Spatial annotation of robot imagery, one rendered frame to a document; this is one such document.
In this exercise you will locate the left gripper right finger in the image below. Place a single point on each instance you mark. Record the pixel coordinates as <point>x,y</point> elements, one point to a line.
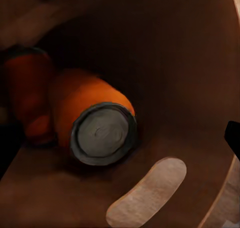
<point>232,136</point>

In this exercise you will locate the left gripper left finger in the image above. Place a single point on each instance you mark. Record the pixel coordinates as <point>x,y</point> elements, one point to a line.
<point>12,137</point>

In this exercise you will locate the trash can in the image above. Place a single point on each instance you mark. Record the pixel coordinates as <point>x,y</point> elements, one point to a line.
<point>176,61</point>

